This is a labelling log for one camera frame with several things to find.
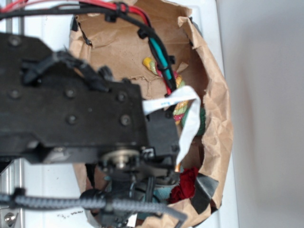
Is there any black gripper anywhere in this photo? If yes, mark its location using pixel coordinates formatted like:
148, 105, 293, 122
81, 148, 179, 228

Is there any light blue terry cloth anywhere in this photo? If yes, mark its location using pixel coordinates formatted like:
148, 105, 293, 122
104, 166, 185, 223

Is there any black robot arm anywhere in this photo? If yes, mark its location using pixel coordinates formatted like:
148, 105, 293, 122
0, 33, 186, 227

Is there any crumpled red cloth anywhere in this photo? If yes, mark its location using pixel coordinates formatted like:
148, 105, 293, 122
168, 167, 199, 204

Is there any green rubber ball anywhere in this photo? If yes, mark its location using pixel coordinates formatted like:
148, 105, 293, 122
181, 107, 206, 136

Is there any brown paper bag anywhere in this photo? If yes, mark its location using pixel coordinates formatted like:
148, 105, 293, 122
69, 0, 233, 228

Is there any multicolour twisted rope toy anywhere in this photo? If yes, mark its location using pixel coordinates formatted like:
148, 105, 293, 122
142, 57, 190, 174

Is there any white flat ribbon cable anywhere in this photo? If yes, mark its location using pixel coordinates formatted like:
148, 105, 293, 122
142, 85, 201, 165

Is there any red black teal wire bundle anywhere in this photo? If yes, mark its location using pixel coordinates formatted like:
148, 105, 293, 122
0, 0, 178, 95

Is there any grey braided cable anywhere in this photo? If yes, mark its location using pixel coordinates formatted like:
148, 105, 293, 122
0, 187, 188, 228

